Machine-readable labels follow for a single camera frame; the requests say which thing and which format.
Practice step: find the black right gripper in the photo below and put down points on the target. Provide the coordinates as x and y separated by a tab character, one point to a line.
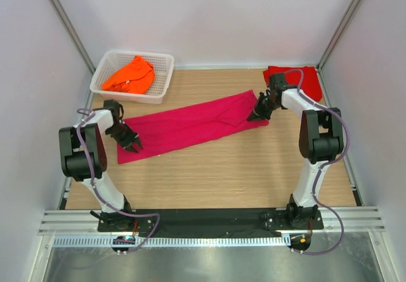
258	113

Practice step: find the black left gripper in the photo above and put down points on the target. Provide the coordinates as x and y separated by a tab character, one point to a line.
132	138

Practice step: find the magenta pink t-shirt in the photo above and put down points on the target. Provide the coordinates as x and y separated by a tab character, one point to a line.
183	127

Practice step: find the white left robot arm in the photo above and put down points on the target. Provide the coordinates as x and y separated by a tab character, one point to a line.
84	159

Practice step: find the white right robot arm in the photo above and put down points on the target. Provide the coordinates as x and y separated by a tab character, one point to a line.
321	140

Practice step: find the folded red t-shirt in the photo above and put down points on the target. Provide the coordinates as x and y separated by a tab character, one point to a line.
310	84

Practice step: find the orange t-shirt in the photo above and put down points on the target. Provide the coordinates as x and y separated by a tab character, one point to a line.
136	77

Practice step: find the white plastic basket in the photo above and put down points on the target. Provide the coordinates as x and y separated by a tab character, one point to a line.
114	60

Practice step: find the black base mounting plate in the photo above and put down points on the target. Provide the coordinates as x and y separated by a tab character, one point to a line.
208	223

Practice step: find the white slotted cable duct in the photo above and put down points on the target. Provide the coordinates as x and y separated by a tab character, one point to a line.
116	241

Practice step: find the right aluminium corner post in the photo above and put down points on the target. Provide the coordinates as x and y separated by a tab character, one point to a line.
339	31

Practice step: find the aluminium corner post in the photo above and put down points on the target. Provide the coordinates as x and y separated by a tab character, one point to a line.
339	31
74	37

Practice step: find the left aluminium corner post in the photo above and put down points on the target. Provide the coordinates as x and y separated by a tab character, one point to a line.
74	37

